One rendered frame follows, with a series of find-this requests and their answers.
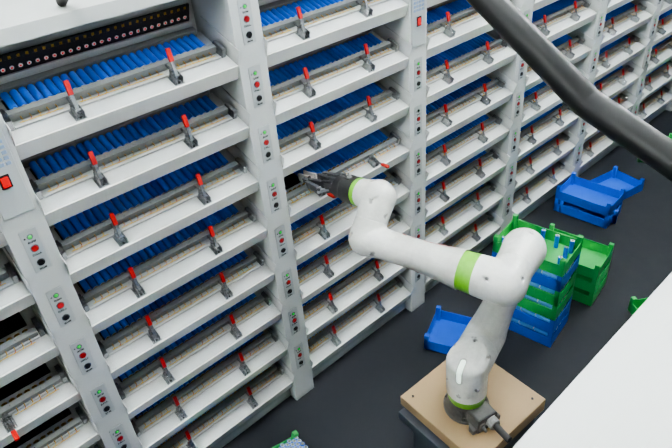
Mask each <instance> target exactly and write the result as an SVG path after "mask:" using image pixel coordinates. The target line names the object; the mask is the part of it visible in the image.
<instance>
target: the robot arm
mask: <svg viewBox="0 0 672 448"><path fill-rule="evenodd" d="M326 174H327V175H326ZM347 174H348V175H346V173H334V172H327V171H323V172H322V173H313V172H309V171H306V170H303V174H301V173H298V178H299V181H301V182H303V183H306V187H307V188H308V189H310V190H312V191H314V192H316V193H317V194H318V196H320V195H322V193H323V192H326V193H332V194H333V195H334V196H335V197H337V198H339V199H340V200H341V201H342V202H344V203H348V204H351V205H354V206H357V207H358V209H357V213H356V216H355V219H354V222H353V225H352V228H351V230H350V233H349V244H350V247H351V248H352V250H353V251H354V252H355V253H357V254H359V255H361V256H366V257H371V258H375V259H379V260H383V261H386V262H390V263H393V264H396V265H399V266H402V267H405V268H408V269H411V270H413V271H416V272H418V273H421V274H423V275H425V276H428V277H430V278H432V279H434V280H436V281H438V282H440V283H442V284H444V285H447V286H448V287H450V288H452V289H454V290H459V291H462V292H464V293H467V294H469V295H471V296H474V297H476V298H479V299H481V300H483V301H482V303H481V305H480V306H479V308H478V310H477V311H476V313H475V314H474V316H473V317H472V319H471V320H470V322H469V323H468V325H467V327H466V328H465V330H464V332H463V333H462V335H461V337H460V338H459V340H458V341H457V342H456V343H455V344H454V345H453V347H452V348H451V349H450V350H449V352H448V354H447V357H446V390H447V392H446V394H445V396H444V400H443V404H444V410H445V412H446V414H447V415H448V416H449V417H450V418H451V419H452V420H453V421H455V422H457V423H460V424H463V425H469V432H470V433H471V434H472V435H475V434H479V433H481V432H483V431H484V432H485V433H487V428H490V429H491V430H495V431H496V432H497V433H498V434H499V435H500V436H501V437H502V438H503V439H504V440H505V441H506V442H507V443H509V442H510V441H511V440H512V437H511V436H510V435H509V434H508V433H507V432H506V431H505V430H504V429H503V428H502V427H501V426H500V420H499V419H500V416H501V415H500V414H499V413H498V412H497V411H496V410H494V409H493V408H492V407H491V406H490V404H489V400H488V398H487V396H486V395H487V386H488V374H489V372H490V371H491V369H492V367H493V365H494V363H495V361H496V359H497V357H498V355H499V353H500V351H501V349H502V347H503V345H504V343H505V341H506V337H507V333H508V329H509V325H510V322H511V319H512V316H513V314H514V311H515V308H516V306H517V304H518V303H519V302H520V301H521V300H522V299H523V298H524V297H525V295H526V293H527V290H528V287H529V284H530V281H531V279H532V277H533V275H534V274H535V272H536V271H537V269H538V268H539V267H540V265H541V264H542V263H543V261H544V260H545V257H546V254H547V246H546V242H545V240H544V238H543V237H542V236H541V235H540V234H539V233H538V232H537V231H535V230H533V229H530V228H517V229H514V230H512V231H511V232H509V233H508V234H507V235H506V236H505V238H504V240H503V242H502V245H501V248H500V250H499V252H498V254H497V256H496V257H491V256H488V255H484V254H480V253H476V252H471V251H469V249H463V248H457V247H451V246H446V245H441V244H437V243H433V242H429V241H425V240H421V239H418V238H414V237H411V236H408V235H405V234H402V233H400V232H397V231H393V230H390V229H388V228H387V225H388V222H389V219H390V216H391V213H392V211H393V208H394V206H395V204H396V200H397V195H396V191H395V189H394V187H393V186H392V185H391V184H390V183H389V182H387V181H385V180H382V179H374V180H373V179H366V178H362V177H358V176H355V175H351V174H350V172H347Z"/></svg>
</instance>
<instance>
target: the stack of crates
mask: <svg viewBox="0 0 672 448"><path fill-rule="evenodd" d="M549 229H550V230H553V231H556V232H559V233H562V234H565V235H568V236H571V237H574V238H577V235H574V234H571V233H568V232H565V231H562V230H559V229H556V228H555V224H553V223H551V224H550V226H549ZM613 249H614V243H611V242H610V243H609V246H607V245H604V244H601V243H598V242H595V241H592V240H589V239H586V238H583V243H582V248H581V253H580V259H579V264H578V269H577V274H576V280H575V285H574V290H573V295H572V299H573V300H575V301H578V302H581V303H583V304H586V305H588V306H592V304H593V302H594V301H595V299H596V298H597V296H598V294H599V293H600V291H601V290H602V288H603V286H604V285H605V283H606V279H607V275H608V270H609V266H610V262H611V257H612V253H613Z"/></svg>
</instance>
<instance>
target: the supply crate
mask: <svg viewBox="0 0 672 448"><path fill-rule="evenodd" d="M518 217H519V214H516V213H514V214H513V218H512V221H511V222H510V223H509V224H508V225H507V226H506V227H505V228H504V230H503V231H502V232H501V233H500V234H499V235H497V234H495V235H494V239H493V249H492V251H493V252H496V253H498V252H499V250H500V248H501V245H502V236H506V235H507V234H508V233H509V232H511V231H512V230H514V229H517V228H530V229H533V230H535V231H537V232H538V233H539V234H540V235H541V230H542V229H546V234H545V242H546V246H547V254H546V257H545V260H544V261H543V263H542V264H541V265H540V267H539V269H541V270H544V271H547V272H549V273H552V274H554V275H557V276H560V277H563V276H564V274H565V273H566V271H567V270H568V269H569V267H570V266H571V264H572V263H573V262H574V260H575V259H576V257H577V256H578V255H579V253H580V252H581V248H582V243H583V237H584V236H583V235H580V234H579V235H578V236H577V238H574V237H571V236H568V235H565V234H562V233H559V232H556V231H553V230H550V229H547V228H544V227H541V226H538V225H535V224H532V223H529V222H526V221H523V220H520V219H518ZM555 234H559V235H560V238H559V244H558V248H554V247H553V246H554V240H555ZM571 239H574V240H575V244H574V250H573V253H572V254H569V253H568V255H567V259H565V258H561V260H560V263H559V264H557V261H558V256H563V250H564V246H568V247H569V245H570V240H571Z"/></svg>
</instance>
